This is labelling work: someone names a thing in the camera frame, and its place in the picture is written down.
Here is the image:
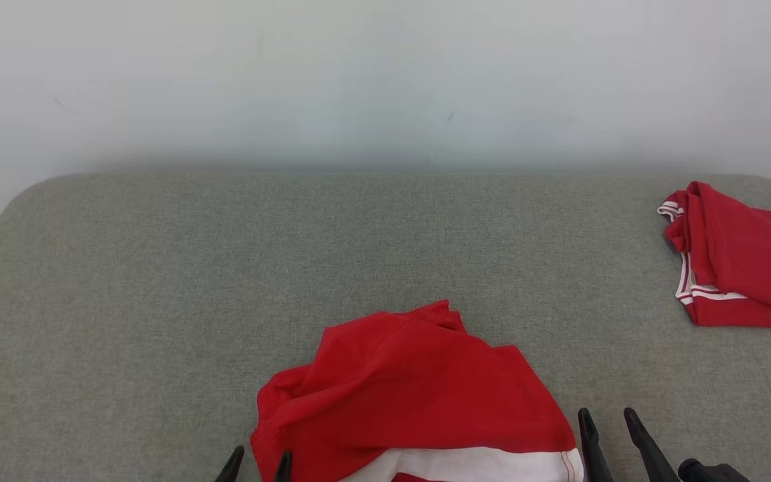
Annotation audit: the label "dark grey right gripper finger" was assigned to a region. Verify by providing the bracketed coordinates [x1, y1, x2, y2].
[577, 407, 616, 482]
[623, 407, 683, 482]

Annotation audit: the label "red white-striped shorts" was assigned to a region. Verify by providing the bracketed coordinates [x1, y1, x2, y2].
[250, 299, 585, 482]

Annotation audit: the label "red white basketball jersey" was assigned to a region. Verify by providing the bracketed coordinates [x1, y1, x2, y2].
[657, 181, 771, 332]

